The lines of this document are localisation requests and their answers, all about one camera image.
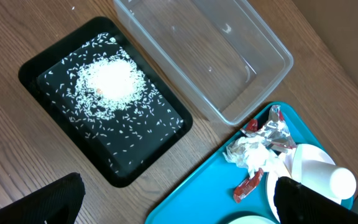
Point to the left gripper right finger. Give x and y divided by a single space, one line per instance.
297 204

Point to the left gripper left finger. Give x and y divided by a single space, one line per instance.
58 202

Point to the white rice pile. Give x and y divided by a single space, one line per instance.
111 103

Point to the white plate with cutlery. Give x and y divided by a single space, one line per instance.
310 152

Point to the grey round plate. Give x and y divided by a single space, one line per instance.
251 219

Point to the white paper cup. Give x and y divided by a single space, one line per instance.
331 181

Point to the red sauce packet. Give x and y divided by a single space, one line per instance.
247 186

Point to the crumpled white napkin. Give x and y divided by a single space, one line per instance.
251 154

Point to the crumpled foil wrapper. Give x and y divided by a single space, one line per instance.
274 132

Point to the black plastic tray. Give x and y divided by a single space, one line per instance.
38 65

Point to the clear plastic bin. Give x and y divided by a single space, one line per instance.
220 54

